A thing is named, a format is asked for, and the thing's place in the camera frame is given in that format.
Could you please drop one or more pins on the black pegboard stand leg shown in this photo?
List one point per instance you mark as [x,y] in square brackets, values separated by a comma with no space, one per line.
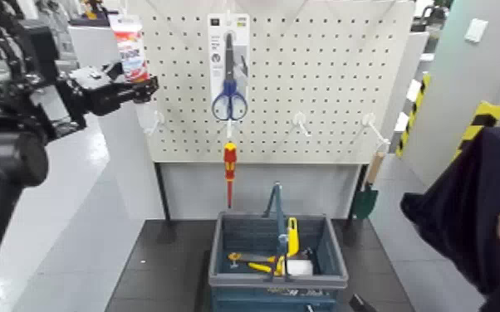
[362,174]
[161,187]

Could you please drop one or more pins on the narrow yellow black hazard strip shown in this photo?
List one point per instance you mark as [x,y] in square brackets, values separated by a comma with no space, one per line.
[413,115]

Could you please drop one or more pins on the red white glue tube package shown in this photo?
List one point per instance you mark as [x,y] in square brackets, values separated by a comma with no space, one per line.
[130,48]

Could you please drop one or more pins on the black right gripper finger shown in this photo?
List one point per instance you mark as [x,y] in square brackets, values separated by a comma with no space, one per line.
[359,305]

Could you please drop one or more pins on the tall grey partition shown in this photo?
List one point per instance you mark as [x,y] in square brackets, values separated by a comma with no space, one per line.
[119,165]

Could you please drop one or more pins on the white paper label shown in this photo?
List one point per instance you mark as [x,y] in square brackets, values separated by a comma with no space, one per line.
[413,90]
[401,122]

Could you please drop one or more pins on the small white box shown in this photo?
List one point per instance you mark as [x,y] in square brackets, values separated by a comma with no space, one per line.
[299,266]

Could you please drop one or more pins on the yellow black background object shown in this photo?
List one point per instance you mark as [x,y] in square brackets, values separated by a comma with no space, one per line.
[91,8]

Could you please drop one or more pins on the blue scissors on card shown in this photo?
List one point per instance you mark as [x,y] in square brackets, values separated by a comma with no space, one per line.
[229,56]

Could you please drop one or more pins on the white wall switch plate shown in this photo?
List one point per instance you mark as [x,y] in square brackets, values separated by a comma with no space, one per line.
[476,30]

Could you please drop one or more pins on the yellow grey hand tool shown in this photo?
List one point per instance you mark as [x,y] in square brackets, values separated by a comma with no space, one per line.
[234,257]

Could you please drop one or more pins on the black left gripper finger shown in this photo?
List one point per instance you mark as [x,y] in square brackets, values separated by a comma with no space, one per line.
[115,70]
[143,90]

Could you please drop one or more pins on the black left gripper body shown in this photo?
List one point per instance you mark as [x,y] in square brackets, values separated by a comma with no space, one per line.
[95,91]

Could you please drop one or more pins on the white plastic pegboard hook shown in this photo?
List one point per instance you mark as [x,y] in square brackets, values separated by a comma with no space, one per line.
[299,118]
[229,130]
[159,117]
[368,119]
[124,11]

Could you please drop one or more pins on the black background chair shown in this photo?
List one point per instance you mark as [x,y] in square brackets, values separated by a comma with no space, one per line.
[428,13]

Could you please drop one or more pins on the teal folding crate grey rim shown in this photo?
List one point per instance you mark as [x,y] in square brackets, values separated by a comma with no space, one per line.
[276,281]

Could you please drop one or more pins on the beige pegboard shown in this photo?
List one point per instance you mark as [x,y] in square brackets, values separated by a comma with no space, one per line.
[320,65]

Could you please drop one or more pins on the red yellow screwdriver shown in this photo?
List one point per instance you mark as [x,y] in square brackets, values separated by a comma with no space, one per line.
[230,161]

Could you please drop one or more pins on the low grey backing panel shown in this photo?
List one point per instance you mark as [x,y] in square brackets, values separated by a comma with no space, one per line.
[197,191]

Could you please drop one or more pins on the wide yellow black hazard strip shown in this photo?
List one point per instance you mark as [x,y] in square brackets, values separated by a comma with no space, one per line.
[483,117]

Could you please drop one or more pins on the person in navy clothing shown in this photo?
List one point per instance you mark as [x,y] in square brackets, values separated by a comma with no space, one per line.
[450,218]

